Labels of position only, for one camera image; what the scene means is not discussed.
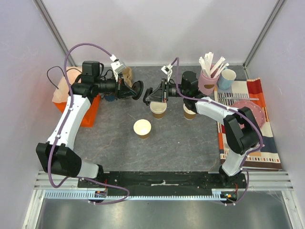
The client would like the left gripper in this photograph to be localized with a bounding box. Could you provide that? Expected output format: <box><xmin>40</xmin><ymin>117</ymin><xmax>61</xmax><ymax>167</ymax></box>
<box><xmin>95</xmin><ymin>72</ymin><xmax>137</xmax><ymax>101</ymax></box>

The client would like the black cup lid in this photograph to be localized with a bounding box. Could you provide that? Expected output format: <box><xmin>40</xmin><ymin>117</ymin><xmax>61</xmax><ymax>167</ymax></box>
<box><xmin>143</xmin><ymin>87</ymin><xmax>153</xmax><ymax>106</ymax></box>
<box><xmin>132</xmin><ymin>81</ymin><xmax>143</xmax><ymax>100</ymax></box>

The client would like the brown paper cup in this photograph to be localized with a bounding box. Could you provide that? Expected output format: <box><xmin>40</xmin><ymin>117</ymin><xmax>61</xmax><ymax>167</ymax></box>
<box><xmin>133</xmin><ymin>119</ymin><xmax>152</xmax><ymax>139</ymax></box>
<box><xmin>183</xmin><ymin>104</ymin><xmax>196</xmax><ymax>120</ymax></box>
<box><xmin>150</xmin><ymin>102</ymin><xmax>167</xmax><ymax>119</ymax></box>

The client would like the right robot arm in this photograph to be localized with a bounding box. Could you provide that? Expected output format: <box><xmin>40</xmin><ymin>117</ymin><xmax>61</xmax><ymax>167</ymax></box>
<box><xmin>143</xmin><ymin>71</ymin><xmax>263</xmax><ymax>188</ymax></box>

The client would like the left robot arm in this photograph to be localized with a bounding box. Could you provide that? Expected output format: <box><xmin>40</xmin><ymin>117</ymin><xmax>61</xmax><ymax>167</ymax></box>
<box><xmin>36</xmin><ymin>61</ymin><xmax>143</xmax><ymax>187</ymax></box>

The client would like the cardboard cup carrier stack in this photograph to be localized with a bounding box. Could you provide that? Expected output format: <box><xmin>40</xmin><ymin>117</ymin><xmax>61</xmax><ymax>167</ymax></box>
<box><xmin>122</xmin><ymin>66</ymin><xmax>133</xmax><ymax>83</ymax></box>

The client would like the dark blue mug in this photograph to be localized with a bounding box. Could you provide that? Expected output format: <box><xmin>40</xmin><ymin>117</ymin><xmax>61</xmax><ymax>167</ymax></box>
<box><xmin>103</xmin><ymin>94</ymin><xmax>116</xmax><ymax>102</ymax></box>

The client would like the pink straw holder cup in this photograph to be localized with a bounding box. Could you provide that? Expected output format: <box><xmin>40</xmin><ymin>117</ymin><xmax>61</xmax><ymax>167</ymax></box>
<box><xmin>198</xmin><ymin>71</ymin><xmax>219</xmax><ymax>95</ymax></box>

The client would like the orange paper bag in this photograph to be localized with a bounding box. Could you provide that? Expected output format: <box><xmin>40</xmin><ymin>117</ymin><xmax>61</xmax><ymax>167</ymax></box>
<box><xmin>51</xmin><ymin>66</ymin><xmax>101</xmax><ymax>127</ymax></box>

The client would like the light blue cup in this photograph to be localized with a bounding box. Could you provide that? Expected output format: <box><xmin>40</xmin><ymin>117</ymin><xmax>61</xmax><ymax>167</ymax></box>
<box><xmin>218</xmin><ymin>69</ymin><xmax>236</xmax><ymax>90</ymax></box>

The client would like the patterned orange cloth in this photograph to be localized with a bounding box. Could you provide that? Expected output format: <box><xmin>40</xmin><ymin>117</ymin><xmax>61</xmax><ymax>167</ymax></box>
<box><xmin>214</xmin><ymin>78</ymin><xmax>283</xmax><ymax>171</ymax></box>

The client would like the pink dotted plate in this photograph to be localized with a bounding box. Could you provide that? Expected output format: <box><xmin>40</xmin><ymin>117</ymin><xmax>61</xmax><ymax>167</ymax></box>
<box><xmin>233</xmin><ymin>100</ymin><xmax>266</xmax><ymax>128</ymax></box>

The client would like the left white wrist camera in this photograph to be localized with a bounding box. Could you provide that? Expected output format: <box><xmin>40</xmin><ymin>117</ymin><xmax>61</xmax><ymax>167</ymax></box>
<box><xmin>110</xmin><ymin>54</ymin><xmax>126</xmax><ymax>81</ymax></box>

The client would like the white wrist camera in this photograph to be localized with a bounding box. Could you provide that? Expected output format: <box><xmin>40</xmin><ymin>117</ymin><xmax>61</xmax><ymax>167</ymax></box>
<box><xmin>110</xmin><ymin>54</ymin><xmax>126</xmax><ymax>81</ymax></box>
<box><xmin>161</xmin><ymin>64</ymin><xmax>173</xmax><ymax>82</ymax></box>

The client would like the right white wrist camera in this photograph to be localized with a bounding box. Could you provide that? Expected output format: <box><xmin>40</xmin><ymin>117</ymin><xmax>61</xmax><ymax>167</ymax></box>
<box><xmin>161</xmin><ymin>64</ymin><xmax>173</xmax><ymax>82</ymax></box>

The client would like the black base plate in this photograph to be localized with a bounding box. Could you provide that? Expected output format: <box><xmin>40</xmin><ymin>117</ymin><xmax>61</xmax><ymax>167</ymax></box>
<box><xmin>77</xmin><ymin>171</ymin><xmax>247</xmax><ymax>197</ymax></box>

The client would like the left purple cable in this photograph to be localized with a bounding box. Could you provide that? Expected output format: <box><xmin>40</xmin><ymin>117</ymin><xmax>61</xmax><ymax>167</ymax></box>
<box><xmin>47</xmin><ymin>42</ymin><xmax>131</xmax><ymax>205</ymax></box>

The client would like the purple cable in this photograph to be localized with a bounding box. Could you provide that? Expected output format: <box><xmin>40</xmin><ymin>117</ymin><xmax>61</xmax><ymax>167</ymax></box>
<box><xmin>170</xmin><ymin>57</ymin><xmax>264</xmax><ymax>206</ymax></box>
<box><xmin>47</xmin><ymin>42</ymin><xmax>131</xmax><ymax>205</ymax></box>

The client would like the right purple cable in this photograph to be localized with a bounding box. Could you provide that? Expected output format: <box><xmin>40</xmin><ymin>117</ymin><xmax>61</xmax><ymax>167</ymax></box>
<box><xmin>170</xmin><ymin>57</ymin><xmax>264</xmax><ymax>206</ymax></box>

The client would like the aluminium cable duct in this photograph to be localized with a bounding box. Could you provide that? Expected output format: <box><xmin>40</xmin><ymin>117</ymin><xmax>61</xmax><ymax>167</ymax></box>
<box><xmin>44</xmin><ymin>190</ymin><xmax>226</xmax><ymax>201</ymax></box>

